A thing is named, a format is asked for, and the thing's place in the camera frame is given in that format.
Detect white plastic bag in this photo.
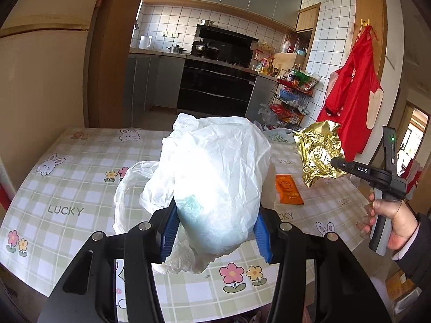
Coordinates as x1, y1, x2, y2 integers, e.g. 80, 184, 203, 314
113, 113, 271, 273

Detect gold foil snack wrapper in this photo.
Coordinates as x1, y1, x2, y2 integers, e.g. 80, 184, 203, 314
293, 120, 346, 187

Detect grey lower kitchen cabinets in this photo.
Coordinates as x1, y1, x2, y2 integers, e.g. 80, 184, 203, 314
123, 49, 186, 126

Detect person's right hand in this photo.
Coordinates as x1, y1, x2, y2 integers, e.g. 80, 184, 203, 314
356, 192, 419, 251

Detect orange small packet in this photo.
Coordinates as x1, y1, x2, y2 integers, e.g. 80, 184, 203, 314
275, 174, 304, 205

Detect red apron on hook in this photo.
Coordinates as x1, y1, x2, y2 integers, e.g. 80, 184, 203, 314
317, 26, 384, 161

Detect white green shopping bag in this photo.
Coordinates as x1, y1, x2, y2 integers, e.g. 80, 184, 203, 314
263, 128, 294, 144

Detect checked bunny tablecloth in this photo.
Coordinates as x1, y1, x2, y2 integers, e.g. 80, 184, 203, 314
1, 128, 366, 322

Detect black oven stove unit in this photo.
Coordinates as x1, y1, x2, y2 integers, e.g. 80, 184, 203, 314
177, 58, 256, 117

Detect steel pot on counter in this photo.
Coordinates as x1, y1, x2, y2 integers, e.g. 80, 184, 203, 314
167, 44, 186, 54

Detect white electric kettle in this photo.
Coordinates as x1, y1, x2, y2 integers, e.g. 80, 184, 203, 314
139, 35, 153, 50

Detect black range hood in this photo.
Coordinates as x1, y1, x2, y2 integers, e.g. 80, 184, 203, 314
191, 24, 259, 68

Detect beige two-door refrigerator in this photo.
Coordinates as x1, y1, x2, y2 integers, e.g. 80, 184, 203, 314
1, 0, 97, 189

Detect wire rack with snacks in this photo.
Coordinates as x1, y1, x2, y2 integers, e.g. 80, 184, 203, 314
259, 64, 321, 131

